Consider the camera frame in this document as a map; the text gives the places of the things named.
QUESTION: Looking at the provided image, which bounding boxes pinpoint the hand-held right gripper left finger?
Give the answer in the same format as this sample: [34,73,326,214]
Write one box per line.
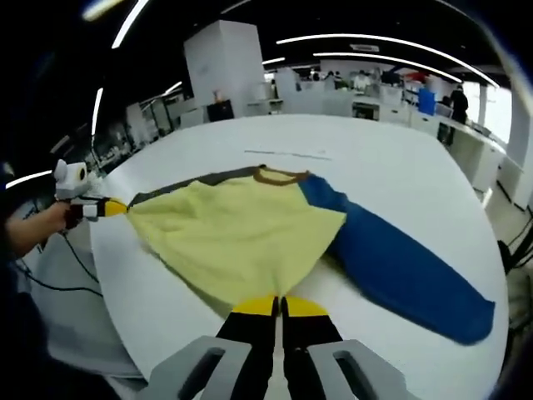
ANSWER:
[143,294,279,400]

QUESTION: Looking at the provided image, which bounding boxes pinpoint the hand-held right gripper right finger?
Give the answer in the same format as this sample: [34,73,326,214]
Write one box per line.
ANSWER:
[281,294,407,400]

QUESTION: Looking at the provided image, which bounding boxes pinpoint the yellow blue grey garment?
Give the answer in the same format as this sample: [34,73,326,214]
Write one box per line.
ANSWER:
[124,164,496,346]

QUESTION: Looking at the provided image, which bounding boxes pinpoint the person's left hand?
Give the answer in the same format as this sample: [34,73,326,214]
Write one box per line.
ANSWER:
[46,202,72,232]

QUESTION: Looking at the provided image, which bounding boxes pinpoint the white ceiling light strip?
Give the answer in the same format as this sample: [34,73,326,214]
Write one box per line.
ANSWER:
[6,169,53,188]
[92,87,104,137]
[312,52,463,83]
[276,33,499,87]
[112,0,149,49]

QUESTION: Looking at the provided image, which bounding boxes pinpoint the black cabinet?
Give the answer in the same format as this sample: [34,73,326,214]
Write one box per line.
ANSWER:
[207,99,234,123]

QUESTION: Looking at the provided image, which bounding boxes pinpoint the white square column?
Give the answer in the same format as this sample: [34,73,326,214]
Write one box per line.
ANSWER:
[184,19,266,120]

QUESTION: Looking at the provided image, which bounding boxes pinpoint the white cabinet row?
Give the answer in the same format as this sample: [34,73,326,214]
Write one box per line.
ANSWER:
[245,87,438,126]

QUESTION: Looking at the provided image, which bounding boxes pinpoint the long white counter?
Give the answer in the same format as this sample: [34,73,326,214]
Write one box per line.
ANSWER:
[436,112,508,193]

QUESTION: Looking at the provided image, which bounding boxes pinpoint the blue bin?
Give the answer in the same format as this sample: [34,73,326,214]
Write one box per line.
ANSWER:
[418,87,437,114]

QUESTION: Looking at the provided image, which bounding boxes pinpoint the black cable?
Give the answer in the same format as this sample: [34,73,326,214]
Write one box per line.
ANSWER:
[16,228,104,298]

